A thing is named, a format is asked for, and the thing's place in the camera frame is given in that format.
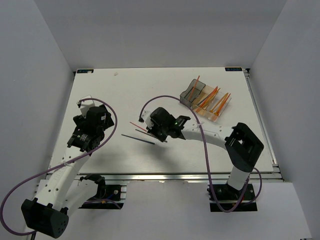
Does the blue chopstick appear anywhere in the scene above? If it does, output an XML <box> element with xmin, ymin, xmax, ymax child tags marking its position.
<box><xmin>135</xmin><ymin>129</ymin><xmax>168</xmax><ymax>143</ymax></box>
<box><xmin>121</xmin><ymin>134</ymin><xmax>155</xmax><ymax>145</ymax></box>

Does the orange chopstick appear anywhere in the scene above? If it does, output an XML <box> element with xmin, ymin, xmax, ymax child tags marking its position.
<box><xmin>188</xmin><ymin>75</ymin><xmax>200</xmax><ymax>102</ymax></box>
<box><xmin>129</xmin><ymin>121</ymin><xmax>147</xmax><ymax>132</ymax></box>

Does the yellow plastic knife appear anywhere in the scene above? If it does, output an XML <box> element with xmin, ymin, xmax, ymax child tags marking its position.
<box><xmin>198</xmin><ymin>86</ymin><xmax>218</xmax><ymax>108</ymax></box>

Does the blue plastic knife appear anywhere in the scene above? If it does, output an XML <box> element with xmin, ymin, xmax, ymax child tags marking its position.
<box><xmin>198</xmin><ymin>88</ymin><xmax>217</xmax><ymax>106</ymax></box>

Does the orange plastic knife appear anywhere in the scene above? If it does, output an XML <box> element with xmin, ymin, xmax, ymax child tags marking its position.
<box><xmin>197</xmin><ymin>86</ymin><xmax>220</xmax><ymax>109</ymax></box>

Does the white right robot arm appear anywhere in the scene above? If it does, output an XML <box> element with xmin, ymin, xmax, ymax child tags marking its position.
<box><xmin>140</xmin><ymin>107</ymin><xmax>264</xmax><ymax>200</ymax></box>

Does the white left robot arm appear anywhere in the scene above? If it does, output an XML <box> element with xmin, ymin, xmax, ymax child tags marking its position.
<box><xmin>21</xmin><ymin>102</ymin><xmax>114</xmax><ymax>239</ymax></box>

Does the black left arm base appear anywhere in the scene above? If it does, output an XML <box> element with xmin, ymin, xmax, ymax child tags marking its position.
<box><xmin>79</xmin><ymin>174</ymin><xmax>127</xmax><ymax>210</ymax></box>

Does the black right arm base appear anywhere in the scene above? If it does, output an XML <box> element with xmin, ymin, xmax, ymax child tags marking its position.
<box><xmin>207</xmin><ymin>183</ymin><xmax>258</xmax><ymax>213</ymax></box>

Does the amber plastic container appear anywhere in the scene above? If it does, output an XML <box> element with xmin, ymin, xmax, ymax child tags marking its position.
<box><xmin>191</xmin><ymin>85</ymin><xmax>220</xmax><ymax>119</ymax></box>

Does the smoky grey plastic container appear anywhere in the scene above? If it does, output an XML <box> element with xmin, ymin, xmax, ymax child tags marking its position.
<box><xmin>179</xmin><ymin>79</ymin><xmax>206</xmax><ymax>110</ymax></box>

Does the blue corner label sticker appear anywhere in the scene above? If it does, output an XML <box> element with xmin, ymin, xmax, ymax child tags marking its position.
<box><xmin>224</xmin><ymin>67</ymin><xmax>243</xmax><ymax>72</ymax></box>
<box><xmin>76</xmin><ymin>69</ymin><xmax>94</xmax><ymax>74</ymax></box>

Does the clear plastic container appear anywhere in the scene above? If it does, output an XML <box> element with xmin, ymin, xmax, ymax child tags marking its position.
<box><xmin>204</xmin><ymin>91</ymin><xmax>232</xmax><ymax>122</ymax></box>

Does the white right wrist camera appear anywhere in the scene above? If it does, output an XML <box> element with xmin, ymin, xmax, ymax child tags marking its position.
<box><xmin>138</xmin><ymin>110</ymin><xmax>154</xmax><ymax>129</ymax></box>

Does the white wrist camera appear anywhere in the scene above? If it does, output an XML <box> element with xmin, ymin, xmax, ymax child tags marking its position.
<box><xmin>138</xmin><ymin>110</ymin><xmax>154</xmax><ymax>129</ymax></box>
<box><xmin>76</xmin><ymin>95</ymin><xmax>96</xmax><ymax>118</ymax></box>

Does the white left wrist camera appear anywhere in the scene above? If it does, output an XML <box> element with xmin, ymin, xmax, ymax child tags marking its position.
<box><xmin>76</xmin><ymin>95</ymin><xmax>96</xmax><ymax>118</ymax></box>

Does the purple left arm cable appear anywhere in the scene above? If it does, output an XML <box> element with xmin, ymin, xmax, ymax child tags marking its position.
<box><xmin>0</xmin><ymin>98</ymin><xmax>118</xmax><ymax>236</ymax></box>

